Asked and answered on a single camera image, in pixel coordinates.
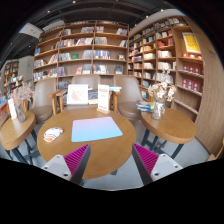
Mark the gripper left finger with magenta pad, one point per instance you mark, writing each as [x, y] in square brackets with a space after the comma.
[70, 167]

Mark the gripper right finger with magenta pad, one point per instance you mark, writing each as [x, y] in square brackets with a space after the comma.
[152, 166]

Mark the white orange patterned mouse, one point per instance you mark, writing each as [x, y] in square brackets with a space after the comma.
[51, 134]

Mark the blue pink gradient mouse pad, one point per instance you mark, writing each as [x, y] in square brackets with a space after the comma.
[86, 130]

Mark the round wooden centre table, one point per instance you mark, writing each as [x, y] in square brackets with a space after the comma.
[107, 155]

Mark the round wooden table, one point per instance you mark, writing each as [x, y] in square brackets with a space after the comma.
[174, 126]
[107, 155]
[13, 132]

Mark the round wooden table at right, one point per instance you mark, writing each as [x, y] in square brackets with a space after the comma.
[174, 126]

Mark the stack of books on right table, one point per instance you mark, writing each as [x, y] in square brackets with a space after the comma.
[144, 106]

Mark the round wooden table at left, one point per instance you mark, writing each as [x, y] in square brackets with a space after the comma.
[13, 132]

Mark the white picture with red print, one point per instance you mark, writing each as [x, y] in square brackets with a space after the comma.
[77, 94]

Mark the glass vase with dried flowers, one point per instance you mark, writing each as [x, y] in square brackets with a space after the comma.
[161, 93]

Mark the beige armchair at left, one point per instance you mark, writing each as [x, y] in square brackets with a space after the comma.
[42, 103]

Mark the beige armchair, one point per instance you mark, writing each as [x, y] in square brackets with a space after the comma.
[42, 103]
[130, 94]
[92, 81]

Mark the beige armchair at right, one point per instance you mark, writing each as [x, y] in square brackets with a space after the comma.
[130, 94]

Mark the white sign on wooden stand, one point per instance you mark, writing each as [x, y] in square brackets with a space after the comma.
[103, 98]

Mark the white card on left table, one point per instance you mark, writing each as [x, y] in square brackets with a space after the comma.
[12, 109]

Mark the beige armchair in middle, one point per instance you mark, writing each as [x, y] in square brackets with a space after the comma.
[92, 81]

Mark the left vase with dried flowers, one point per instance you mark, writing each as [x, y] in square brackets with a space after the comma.
[19, 96]

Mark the far bookshelf at left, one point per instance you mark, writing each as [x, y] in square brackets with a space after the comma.
[10, 76]

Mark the wooden bookshelf at right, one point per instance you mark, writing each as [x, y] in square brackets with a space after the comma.
[158, 47]

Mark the wooden bookshelf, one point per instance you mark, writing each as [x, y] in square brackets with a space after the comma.
[158, 47]
[83, 47]

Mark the wooden bookshelf at back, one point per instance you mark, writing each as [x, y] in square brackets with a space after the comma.
[83, 47]

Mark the yellow framed poster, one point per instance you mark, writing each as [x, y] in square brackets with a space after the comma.
[190, 42]

